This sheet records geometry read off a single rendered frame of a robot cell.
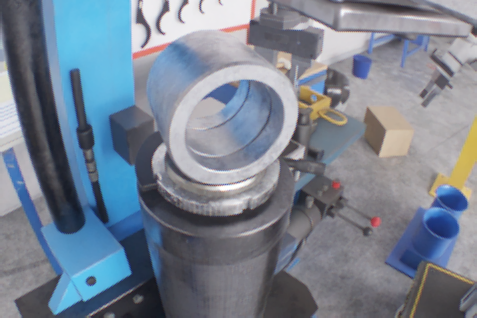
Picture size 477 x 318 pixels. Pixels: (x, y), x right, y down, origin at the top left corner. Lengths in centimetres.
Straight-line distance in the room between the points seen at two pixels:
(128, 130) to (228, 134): 33
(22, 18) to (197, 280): 48
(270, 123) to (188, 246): 17
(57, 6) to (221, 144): 42
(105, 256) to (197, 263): 35
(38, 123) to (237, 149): 38
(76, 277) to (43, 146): 28
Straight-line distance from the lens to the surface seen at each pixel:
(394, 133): 330
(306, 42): 62
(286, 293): 93
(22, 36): 60
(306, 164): 72
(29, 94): 63
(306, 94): 160
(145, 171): 46
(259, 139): 43
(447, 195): 275
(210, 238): 41
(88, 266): 76
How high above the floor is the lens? 178
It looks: 33 degrees down
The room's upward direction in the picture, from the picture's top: 4 degrees clockwise
